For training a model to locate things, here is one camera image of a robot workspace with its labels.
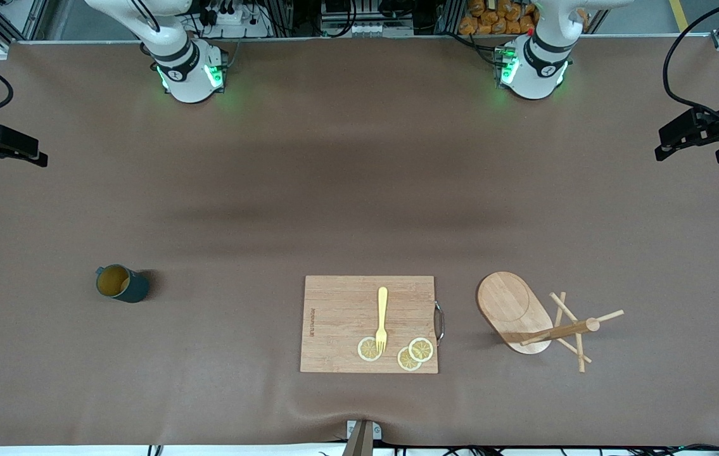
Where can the teal mug with yellow inside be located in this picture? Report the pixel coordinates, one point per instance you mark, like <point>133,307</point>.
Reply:
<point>134,288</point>

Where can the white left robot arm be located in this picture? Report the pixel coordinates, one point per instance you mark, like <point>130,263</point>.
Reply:
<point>533,69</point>

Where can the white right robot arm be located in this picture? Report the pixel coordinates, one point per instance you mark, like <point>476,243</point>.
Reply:
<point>188,76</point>

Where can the wooden mug tree rack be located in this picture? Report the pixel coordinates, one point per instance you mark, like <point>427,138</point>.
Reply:
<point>511,304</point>

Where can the orange packaged goods pile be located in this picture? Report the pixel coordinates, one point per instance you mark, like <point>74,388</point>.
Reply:
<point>498,16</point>

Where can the white power strip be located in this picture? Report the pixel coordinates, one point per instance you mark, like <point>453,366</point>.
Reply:
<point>378,30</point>
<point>232,19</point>

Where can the brown table cover mat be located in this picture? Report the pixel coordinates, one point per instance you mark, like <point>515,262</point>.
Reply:
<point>359,158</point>

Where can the lemon slice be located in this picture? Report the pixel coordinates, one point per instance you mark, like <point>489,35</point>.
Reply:
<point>407,361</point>
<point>422,349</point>
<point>367,349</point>

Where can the yellow plastic fork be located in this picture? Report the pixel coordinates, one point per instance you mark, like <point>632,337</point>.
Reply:
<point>382,304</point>

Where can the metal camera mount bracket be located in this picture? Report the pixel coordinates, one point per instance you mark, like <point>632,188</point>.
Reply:
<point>362,440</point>

